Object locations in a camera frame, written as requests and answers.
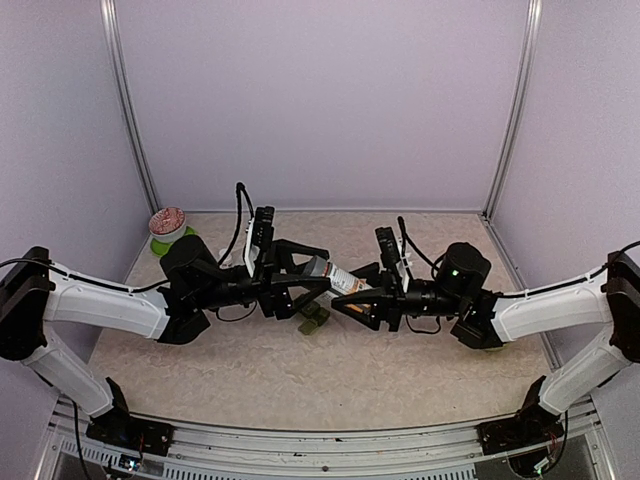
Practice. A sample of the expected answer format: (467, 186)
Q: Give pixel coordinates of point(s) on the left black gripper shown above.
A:
(271, 291)

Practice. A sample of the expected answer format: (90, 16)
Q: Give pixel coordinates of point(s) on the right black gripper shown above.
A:
(389, 305)

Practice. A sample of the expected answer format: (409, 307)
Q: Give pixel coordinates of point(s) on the orange pill bottle grey cap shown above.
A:
(342, 282)

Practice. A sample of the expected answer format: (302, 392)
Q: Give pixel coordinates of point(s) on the green weekly pill organizer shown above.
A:
(313, 316)

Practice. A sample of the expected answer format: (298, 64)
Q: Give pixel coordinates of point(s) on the small white pill bottle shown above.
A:
(224, 256)

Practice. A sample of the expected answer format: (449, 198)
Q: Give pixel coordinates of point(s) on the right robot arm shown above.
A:
(484, 319)

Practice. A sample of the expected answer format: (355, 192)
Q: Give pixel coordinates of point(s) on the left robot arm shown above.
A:
(36, 292)

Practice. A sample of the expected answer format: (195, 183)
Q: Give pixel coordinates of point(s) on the red patterned white bowl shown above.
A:
(168, 224)

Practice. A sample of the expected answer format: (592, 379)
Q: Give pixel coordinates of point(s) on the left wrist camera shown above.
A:
(259, 236)

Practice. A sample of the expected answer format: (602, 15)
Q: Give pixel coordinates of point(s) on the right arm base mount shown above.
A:
(520, 432)

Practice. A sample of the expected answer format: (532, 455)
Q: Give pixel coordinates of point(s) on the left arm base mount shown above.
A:
(118, 427)

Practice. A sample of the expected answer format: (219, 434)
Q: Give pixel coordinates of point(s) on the front aluminium rail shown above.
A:
(202, 451)

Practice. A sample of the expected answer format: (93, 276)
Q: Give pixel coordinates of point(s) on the left aluminium frame post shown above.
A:
(109, 17)

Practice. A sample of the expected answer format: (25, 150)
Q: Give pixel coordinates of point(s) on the aluminium frame post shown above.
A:
(109, 17)
(516, 111)

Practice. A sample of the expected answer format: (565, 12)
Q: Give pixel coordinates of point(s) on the right aluminium frame post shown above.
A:
(516, 111)

